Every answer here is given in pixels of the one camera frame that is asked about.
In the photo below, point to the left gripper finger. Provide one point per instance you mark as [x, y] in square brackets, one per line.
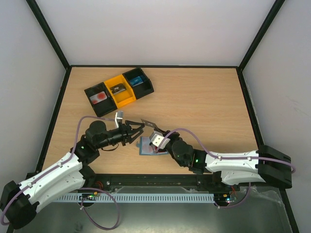
[133, 135]
[134, 125]

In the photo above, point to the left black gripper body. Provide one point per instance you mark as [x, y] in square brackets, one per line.
[122, 135]

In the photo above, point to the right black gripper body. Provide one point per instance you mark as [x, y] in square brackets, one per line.
[170, 134]

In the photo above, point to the teal leather card holder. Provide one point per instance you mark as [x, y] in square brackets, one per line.
[139, 146]

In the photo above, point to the grey card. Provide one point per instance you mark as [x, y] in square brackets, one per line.
[148, 123]

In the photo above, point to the red card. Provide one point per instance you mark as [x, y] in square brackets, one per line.
[160, 151]

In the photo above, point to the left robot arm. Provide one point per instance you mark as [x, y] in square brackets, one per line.
[20, 202]

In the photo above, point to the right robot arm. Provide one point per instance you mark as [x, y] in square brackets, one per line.
[264, 165]

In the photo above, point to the brown VIP card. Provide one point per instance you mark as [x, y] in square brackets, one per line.
[118, 88]

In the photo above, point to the blue card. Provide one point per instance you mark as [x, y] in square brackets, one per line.
[136, 80]

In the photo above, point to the yellow bin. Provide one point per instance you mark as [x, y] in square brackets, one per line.
[123, 98]

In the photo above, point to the left black bin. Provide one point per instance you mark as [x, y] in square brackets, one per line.
[103, 107]

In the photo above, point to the black bin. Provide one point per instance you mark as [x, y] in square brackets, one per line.
[103, 107]
[143, 89]

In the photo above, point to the right black bin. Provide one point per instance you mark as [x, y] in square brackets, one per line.
[143, 89]

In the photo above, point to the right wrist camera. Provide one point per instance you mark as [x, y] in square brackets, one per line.
[157, 139]

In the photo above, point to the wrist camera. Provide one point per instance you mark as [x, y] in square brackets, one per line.
[118, 119]
[157, 139]

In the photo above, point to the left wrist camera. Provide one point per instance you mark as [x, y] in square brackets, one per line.
[118, 119]

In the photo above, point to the slotted cable duct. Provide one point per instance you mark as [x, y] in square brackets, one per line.
[138, 198]

